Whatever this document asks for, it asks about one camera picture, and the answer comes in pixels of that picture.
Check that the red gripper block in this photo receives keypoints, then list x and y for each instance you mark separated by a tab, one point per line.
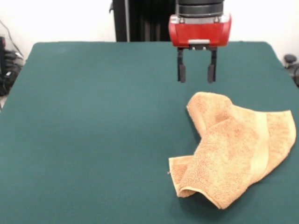
198	33

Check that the tan terry towel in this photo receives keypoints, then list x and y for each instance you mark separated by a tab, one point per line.
233	151

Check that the grey black tripod base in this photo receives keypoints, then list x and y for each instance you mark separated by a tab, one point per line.
9	70
290	58

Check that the dark green table cloth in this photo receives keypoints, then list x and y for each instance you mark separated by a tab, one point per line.
70	151

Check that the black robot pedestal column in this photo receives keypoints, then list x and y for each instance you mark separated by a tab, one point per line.
144	21

